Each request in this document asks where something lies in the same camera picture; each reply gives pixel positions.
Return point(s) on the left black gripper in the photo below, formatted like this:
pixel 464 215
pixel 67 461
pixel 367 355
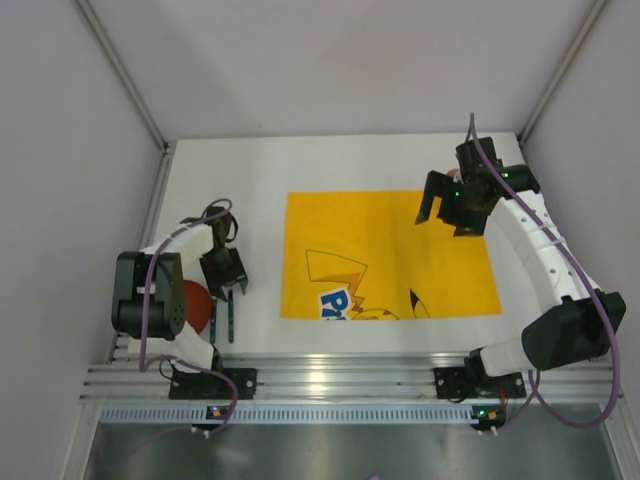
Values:
pixel 226 279

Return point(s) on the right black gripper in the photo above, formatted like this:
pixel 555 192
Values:
pixel 445 201

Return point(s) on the red round plate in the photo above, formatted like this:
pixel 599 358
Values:
pixel 199 306

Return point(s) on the yellow pikachu placemat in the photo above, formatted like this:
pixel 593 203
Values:
pixel 359 256

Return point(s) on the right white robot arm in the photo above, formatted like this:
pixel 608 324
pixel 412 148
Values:
pixel 569 328

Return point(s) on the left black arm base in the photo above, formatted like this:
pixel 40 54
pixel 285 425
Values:
pixel 200 386

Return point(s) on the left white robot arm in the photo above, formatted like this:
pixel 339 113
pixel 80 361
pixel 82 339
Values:
pixel 150 301

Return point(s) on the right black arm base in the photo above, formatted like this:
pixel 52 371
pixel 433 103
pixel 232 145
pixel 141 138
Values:
pixel 470 381

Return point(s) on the slotted cable duct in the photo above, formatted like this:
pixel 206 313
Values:
pixel 300 414

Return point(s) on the aluminium rail frame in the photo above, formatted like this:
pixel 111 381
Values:
pixel 335 378

